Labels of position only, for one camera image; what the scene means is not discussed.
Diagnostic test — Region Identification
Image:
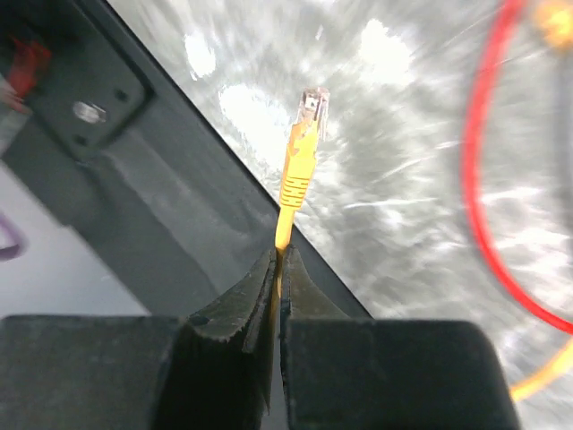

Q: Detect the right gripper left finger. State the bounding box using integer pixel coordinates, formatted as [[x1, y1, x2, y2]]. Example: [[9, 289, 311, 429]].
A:
[[1, 251, 277, 429]]

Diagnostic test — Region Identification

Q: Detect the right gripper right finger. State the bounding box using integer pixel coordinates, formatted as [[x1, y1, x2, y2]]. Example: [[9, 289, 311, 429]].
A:
[[280, 246, 521, 429]]

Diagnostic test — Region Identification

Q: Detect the yellow patch cable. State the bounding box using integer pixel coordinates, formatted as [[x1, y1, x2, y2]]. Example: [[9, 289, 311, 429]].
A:
[[268, 85, 332, 328]]

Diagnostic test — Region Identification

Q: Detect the red patch cable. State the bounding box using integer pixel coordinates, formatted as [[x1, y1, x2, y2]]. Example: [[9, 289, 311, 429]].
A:
[[460, 0, 573, 337]]

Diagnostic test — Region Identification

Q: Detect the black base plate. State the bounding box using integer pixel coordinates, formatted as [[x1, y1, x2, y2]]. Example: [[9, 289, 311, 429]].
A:
[[0, 0, 372, 319]]

